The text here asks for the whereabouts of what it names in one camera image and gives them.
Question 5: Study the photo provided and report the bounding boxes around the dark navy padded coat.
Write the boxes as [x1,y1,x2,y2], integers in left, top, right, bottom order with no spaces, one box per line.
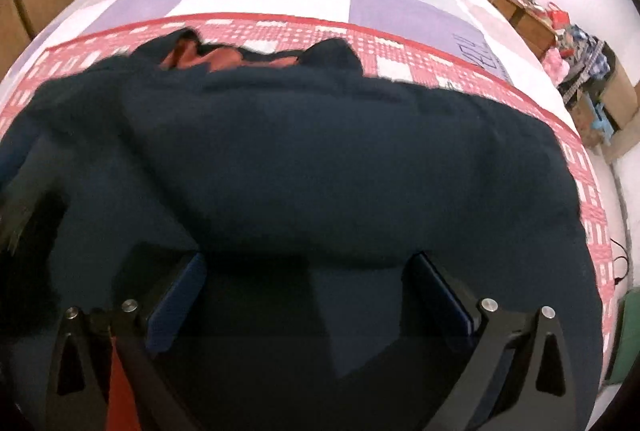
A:
[1,30,603,430]

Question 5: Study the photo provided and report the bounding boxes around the blue plaid clothes pile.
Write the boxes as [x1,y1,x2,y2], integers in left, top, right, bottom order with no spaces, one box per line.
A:
[556,24,612,81]

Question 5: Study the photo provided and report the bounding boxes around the green cabinet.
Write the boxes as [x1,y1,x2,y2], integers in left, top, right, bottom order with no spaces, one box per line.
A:
[605,288,640,385]

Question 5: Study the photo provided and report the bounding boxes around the small printed cardboard box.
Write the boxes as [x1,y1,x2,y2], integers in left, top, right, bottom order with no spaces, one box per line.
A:
[570,92,614,148]

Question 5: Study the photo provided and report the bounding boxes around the brown cardboard box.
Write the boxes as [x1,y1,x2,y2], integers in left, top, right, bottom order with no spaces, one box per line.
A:
[600,56,639,132]

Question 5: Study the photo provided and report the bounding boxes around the pink plush bag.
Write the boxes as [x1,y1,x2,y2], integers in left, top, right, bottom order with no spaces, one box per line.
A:
[541,47,570,86]

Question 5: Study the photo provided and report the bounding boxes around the red white checkered blanket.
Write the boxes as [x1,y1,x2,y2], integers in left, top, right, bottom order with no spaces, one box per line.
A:
[1,13,616,363]

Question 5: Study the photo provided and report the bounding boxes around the wooden nightstand drawers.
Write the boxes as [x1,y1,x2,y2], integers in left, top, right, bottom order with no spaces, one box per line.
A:
[487,0,556,60]

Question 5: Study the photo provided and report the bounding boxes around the black floor cable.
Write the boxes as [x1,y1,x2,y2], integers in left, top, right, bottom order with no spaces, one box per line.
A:
[610,237,630,287]

